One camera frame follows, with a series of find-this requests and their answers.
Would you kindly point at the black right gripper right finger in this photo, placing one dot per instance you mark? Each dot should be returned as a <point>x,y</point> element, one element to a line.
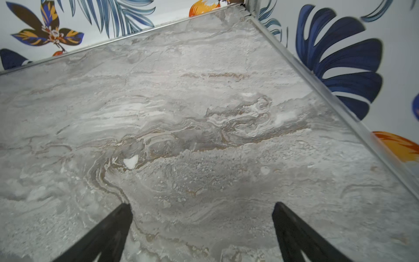
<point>298,241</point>

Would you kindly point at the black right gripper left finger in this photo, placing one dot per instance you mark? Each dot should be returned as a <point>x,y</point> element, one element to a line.
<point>105,242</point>

